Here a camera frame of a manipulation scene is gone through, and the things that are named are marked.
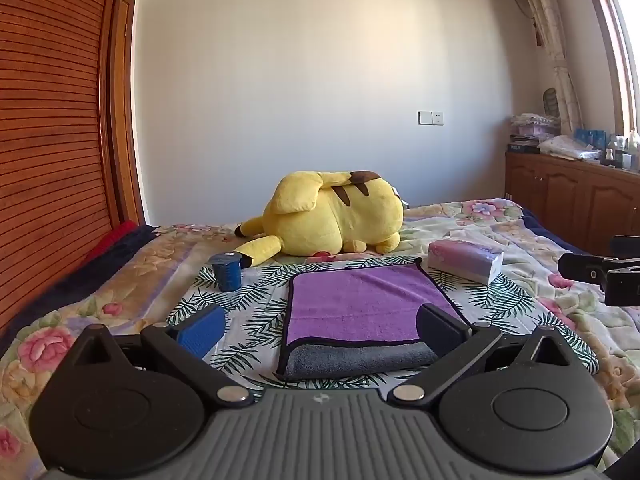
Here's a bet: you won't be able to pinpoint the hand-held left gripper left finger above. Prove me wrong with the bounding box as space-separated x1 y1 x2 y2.
64 304 255 407

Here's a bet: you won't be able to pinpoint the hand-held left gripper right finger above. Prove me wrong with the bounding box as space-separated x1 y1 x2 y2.
387 302 577 408

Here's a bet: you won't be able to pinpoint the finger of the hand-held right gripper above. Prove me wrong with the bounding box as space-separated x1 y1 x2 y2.
557 235 640 281
602 268 640 307

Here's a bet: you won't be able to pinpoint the purple and grey towel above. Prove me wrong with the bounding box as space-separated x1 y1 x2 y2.
276 256 473 382

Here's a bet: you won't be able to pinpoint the leaf print cloth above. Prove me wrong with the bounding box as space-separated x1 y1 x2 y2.
167 254 601 392

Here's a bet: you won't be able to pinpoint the blue plastic cup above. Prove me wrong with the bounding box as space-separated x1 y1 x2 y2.
209 252 254 293

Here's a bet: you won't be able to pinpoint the wooden cabinet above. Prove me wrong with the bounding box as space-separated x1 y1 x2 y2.
504 150 640 259

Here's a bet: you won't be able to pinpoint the pink tissue pack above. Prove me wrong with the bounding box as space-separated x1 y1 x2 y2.
427 239 505 286

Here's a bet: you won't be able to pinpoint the white plastic bag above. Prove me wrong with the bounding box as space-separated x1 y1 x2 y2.
537 134 604 162

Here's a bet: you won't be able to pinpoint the red cloth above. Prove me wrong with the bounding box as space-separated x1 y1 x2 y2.
81 219 139 264

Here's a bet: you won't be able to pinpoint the blue box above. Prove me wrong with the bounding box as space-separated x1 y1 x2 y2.
574 128 608 149

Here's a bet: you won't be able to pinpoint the clear bottle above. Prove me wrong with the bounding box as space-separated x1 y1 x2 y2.
625 127 640 169

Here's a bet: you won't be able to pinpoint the black books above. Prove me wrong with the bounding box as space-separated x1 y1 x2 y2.
507 135 542 155

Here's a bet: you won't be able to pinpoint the dark blue blanket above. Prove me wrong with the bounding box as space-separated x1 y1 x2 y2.
0 224 162 356

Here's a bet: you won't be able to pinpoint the stack of folded cloths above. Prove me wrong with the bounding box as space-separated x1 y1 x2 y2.
510 112 562 139

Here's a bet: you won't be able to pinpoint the yellow plush toy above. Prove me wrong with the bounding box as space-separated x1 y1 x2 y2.
235 170 405 267

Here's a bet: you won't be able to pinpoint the patterned beige curtain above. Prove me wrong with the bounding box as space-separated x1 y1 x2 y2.
510 0 584 136

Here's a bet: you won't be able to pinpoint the wooden slatted wardrobe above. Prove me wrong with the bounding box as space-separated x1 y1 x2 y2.
0 0 147 337

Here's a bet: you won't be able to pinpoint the wooden window frame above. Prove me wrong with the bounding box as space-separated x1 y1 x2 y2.
580 0 640 137

